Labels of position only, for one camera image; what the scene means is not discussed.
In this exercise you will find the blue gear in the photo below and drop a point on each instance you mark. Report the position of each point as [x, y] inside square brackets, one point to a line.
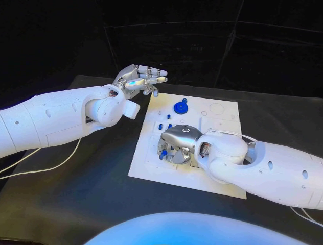
[181, 107]

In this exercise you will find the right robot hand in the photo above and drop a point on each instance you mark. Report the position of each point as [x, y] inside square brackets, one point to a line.
[181, 137]

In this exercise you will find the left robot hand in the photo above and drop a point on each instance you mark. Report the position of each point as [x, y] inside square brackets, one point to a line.
[133, 76]

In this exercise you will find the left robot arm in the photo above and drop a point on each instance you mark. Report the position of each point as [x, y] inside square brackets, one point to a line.
[57, 116]

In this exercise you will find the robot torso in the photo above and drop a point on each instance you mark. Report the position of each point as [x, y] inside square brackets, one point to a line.
[192, 229]

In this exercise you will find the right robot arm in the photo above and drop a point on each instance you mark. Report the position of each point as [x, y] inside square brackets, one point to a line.
[274, 170]

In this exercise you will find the white task board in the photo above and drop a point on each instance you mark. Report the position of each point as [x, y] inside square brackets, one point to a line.
[184, 168]

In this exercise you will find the blue cylinder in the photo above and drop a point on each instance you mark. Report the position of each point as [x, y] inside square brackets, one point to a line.
[163, 154]

